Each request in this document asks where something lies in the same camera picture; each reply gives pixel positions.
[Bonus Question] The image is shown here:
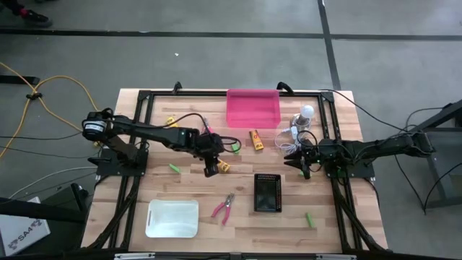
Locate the silver bracket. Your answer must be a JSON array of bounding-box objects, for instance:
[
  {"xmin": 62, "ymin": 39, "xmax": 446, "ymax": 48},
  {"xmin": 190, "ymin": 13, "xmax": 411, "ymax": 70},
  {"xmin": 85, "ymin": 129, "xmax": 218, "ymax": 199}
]
[
  {"xmin": 315, "ymin": 253, "xmax": 357, "ymax": 260},
  {"xmin": 114, "ymin": 252, "xmax": 156, "ymax": 260}
]

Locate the white cable with switch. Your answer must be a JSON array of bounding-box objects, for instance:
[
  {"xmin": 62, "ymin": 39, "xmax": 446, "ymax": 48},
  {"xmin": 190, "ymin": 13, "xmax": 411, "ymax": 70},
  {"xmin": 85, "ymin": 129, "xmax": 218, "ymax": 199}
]
[{"xmin": 274, "ymin": 124, "xmax": 308, "ymax": 157}]

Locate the black looped cable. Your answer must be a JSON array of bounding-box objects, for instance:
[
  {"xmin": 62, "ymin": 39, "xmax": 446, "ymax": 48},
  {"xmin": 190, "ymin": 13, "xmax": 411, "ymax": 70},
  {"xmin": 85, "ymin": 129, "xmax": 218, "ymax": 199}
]
[{"xmin": 393, "ymin": 155, "xmax": 462, "ymax": 216}]

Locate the white printed box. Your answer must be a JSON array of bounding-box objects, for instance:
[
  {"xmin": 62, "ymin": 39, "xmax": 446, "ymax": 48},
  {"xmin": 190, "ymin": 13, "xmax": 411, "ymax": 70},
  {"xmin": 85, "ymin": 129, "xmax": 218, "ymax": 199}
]
[{"xmin": 0, "ymin": 196, "xmax": 51, "ymax": 257}]

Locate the black aluminium table frame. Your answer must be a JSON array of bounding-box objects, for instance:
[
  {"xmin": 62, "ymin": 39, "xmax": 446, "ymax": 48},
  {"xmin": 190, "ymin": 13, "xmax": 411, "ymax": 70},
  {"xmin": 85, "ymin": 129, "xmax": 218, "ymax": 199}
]
[{"xmin": 81, "ymin": 88, "xmax": 390, "ymax": 260}]

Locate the yellow extension cord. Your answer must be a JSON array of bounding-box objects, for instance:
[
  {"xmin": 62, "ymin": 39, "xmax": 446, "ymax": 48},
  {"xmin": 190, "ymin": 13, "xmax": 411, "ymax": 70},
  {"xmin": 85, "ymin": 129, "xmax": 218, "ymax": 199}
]
[{"xmin": 0, "ymin": 61, "xmax": 105, "ymax": 160}]

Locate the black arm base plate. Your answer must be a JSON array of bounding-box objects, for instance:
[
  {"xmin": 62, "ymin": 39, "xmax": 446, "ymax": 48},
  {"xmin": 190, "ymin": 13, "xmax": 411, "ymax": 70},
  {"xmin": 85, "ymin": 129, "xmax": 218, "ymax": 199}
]
[
  {"xmin": 323, "ymin": 158, "xmax": 376, "ymax": 180},
  {"xmin": 96, "ymin": 147, "xmax": 149, "ymax": 178}
]

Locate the white plastic bin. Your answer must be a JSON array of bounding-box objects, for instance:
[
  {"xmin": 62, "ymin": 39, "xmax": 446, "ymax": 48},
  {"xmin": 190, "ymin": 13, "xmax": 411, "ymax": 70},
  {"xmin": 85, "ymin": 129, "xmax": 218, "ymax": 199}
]
[{"xmin": 144, "ymin": 199, "xmax": 200, "ymax": 239}]

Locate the black side table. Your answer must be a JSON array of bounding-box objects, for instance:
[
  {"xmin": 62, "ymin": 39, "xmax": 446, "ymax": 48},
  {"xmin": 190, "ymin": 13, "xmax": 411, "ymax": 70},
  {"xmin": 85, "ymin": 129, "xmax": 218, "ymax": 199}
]
[{"xmin": 398, "ymin": 99, "xmax": 462, "ymax": 210}]

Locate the black stand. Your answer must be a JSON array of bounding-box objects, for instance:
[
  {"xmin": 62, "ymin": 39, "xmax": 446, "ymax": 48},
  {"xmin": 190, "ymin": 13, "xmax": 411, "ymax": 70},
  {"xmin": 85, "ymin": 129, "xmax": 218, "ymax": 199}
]
[{"xmin": 0, "ymin": 182, "xmax": 91, "ymax": 225}]

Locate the black perforated plastic basket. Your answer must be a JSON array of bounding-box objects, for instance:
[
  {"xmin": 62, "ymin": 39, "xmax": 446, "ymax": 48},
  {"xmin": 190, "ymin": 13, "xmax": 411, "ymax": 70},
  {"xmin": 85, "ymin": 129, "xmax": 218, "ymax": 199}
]
[{"xmin": 253, "ymin": 173, "xmax": 283, "ymax": 213}]

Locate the black floor cable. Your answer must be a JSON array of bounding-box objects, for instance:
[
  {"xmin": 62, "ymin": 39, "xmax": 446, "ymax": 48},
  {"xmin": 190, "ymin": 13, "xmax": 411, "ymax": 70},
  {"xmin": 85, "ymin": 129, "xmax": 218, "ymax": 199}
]
[
  {"xmin": 0, "ymin": 145, "xmax": 104, "ymax": 160},
  {"xmin": 0, "ymin": 131, "xmax": 84, "ymax": 142}
]

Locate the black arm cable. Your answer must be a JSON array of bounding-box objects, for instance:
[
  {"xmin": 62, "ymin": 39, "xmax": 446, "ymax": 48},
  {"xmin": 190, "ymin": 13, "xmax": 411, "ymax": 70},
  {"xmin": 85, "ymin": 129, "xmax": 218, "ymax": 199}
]
[{"xmin": 319, "ymin": 88, "xmax": 411, "ymax": 133}]

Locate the left arm's gripper body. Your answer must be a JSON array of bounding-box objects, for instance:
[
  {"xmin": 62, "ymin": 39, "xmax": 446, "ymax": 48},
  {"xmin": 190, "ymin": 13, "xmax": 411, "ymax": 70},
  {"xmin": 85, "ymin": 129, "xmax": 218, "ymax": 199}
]
[{"xmin": 194, "ymin": 131, "xmax": 227, "ymax": 163}]

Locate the white light bulb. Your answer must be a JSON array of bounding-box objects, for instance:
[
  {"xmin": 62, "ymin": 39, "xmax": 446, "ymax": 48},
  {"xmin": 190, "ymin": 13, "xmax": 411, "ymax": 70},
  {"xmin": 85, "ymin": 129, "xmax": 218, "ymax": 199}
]
[{"xmin": 290, "ymin": 104, "xmax": 315, "ymax": 133}]

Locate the person's foot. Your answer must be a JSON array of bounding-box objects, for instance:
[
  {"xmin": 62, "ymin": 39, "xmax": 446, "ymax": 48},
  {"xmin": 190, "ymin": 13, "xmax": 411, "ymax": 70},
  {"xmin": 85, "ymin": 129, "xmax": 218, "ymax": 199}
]
[{"xmin": 0, "ymin": 0, "xmax": 53, "ymax": 29}]

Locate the right arm's gripper body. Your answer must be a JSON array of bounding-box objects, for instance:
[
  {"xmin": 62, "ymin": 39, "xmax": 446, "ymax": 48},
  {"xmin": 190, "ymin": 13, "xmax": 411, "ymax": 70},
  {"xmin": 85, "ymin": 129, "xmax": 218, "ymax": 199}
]
[{"xmin": 300, "ymin": 139, "xmax": 330, "ymax": 181}]

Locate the grey floor cable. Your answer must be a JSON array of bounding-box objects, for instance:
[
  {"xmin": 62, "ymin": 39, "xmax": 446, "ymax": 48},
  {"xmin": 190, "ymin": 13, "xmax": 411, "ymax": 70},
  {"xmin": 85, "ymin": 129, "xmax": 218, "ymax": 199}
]
[{"xmin": 9, "ymin": 165, "xmax": 98, "ymax": 199}]

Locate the pink translucent plastic bin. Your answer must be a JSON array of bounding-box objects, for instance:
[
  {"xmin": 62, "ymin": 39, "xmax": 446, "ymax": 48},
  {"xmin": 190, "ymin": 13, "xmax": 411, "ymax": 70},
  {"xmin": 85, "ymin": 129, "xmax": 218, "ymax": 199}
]
[{"xmin": 225, "ymin": 88, "xmax": 282, "ymax": 130}]

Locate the black floor bar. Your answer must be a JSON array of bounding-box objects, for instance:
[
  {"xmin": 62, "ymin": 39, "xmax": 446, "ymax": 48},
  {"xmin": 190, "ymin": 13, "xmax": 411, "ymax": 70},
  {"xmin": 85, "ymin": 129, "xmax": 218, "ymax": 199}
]
[{"xmin": 0, "ymin": 74, "xmax": 40, "ymax": 86}]

